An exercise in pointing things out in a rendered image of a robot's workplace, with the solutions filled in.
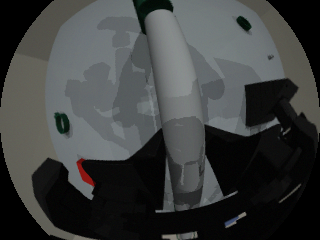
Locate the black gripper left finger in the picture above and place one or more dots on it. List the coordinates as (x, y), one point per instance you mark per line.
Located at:
(144, 170)

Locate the grey metal pipe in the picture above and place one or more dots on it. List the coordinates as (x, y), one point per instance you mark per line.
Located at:
(181, 113)

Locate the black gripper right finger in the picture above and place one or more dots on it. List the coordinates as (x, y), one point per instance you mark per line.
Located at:
(231, 155)

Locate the dark green post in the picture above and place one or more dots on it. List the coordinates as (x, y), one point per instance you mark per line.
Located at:
(141, 21)

